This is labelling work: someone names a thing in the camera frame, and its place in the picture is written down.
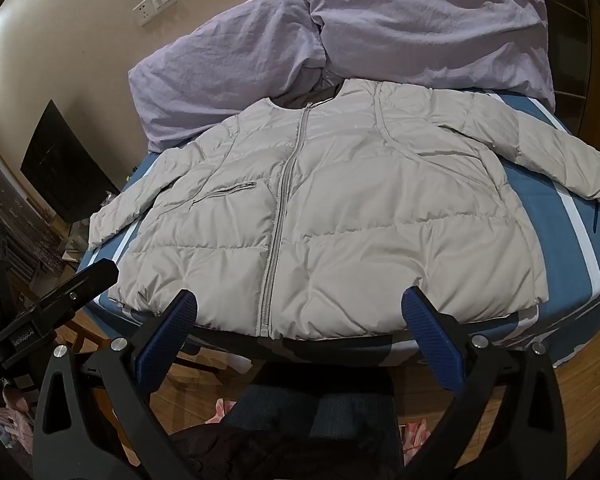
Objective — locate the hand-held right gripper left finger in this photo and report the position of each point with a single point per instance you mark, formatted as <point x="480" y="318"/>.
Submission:
<point x="166" y="341"/>

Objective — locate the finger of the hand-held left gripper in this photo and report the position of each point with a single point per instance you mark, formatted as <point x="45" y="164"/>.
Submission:
<point x="82" y="285"/>

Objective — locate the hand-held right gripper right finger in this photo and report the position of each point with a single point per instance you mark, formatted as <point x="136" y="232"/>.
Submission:
<point x="431" y="336"/>

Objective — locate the beige puffer jacket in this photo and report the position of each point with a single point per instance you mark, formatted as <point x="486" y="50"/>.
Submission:
<point x="330" y="200"/>

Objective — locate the cluttered nightstand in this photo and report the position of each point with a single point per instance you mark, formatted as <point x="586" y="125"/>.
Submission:
<point x="77" y="232"/>

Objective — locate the pink floral cloth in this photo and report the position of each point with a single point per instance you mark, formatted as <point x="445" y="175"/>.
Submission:
<point x="415" y="435"/>
<point x="226" y="409"/>

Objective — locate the dark cabinet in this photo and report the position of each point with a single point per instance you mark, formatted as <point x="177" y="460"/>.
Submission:
<point x="5" y="200"/>

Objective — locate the black television screen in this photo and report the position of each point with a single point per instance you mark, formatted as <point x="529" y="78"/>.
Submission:
<point x="65" y="160"/>

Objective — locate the person's dark jacket hem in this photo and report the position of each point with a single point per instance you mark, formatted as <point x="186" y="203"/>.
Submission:
<point x="240" y="455"/>

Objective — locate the blue white striped bed sheet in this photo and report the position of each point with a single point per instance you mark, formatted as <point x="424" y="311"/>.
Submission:
<point x="545" y="240"/>

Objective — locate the person's legs in jeans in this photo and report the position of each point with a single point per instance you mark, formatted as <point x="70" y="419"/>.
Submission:
<point x="300" y="410"/>

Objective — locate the lavender pillow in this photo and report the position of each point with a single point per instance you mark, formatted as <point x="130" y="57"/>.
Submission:
<point x="220" y="65"/>
<point x="430" y="25"/>

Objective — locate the wooden headboard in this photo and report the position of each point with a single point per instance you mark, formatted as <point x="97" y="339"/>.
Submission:
<point x="570" y="25"/>

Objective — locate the white wall socket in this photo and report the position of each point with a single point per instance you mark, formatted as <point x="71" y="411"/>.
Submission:
<point x="143" y="13"/>

